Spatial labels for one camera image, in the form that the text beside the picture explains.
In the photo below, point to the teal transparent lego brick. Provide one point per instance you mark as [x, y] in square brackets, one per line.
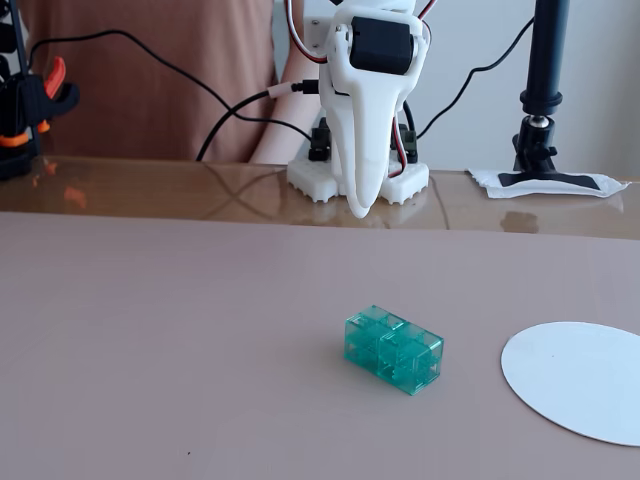
[392, 352]

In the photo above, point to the white robot arm with base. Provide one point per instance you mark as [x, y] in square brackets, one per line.
[312, 177]

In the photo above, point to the white paper circle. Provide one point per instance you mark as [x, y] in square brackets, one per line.
[575, 380]

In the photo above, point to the brown shirt torso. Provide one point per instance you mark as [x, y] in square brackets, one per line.
[150, 100]

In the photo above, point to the black orange spring clamp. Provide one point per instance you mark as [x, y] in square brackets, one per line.
[30, 100]

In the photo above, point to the pink table mat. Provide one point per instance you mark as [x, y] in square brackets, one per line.
[200, 350]

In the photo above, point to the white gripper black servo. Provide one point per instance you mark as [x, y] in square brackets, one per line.
[378, 46]

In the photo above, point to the person bare forearm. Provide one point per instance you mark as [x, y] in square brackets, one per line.
[285, 125]

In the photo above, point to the small black base clamp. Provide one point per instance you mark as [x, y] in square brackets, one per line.
[320, 142]
[409, 145]

